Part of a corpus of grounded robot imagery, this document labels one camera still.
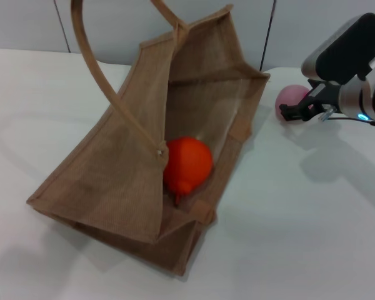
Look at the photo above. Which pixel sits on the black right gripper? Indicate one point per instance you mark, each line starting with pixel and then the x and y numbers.
pixel 325 95

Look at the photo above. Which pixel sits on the pink peach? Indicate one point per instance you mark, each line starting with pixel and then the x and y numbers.
pixel 289 95

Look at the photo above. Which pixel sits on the brown jute handbag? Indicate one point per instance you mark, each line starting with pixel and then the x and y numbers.
pixel 112 175

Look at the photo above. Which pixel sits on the thin dark wall strip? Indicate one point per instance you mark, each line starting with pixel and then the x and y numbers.
pixel 62 28
pixel 266 37

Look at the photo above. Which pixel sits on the orange fruit with stem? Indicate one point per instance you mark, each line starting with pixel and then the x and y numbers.
pixel 189 162

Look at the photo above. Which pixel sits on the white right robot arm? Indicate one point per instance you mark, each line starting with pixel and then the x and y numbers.
pixel 347 53

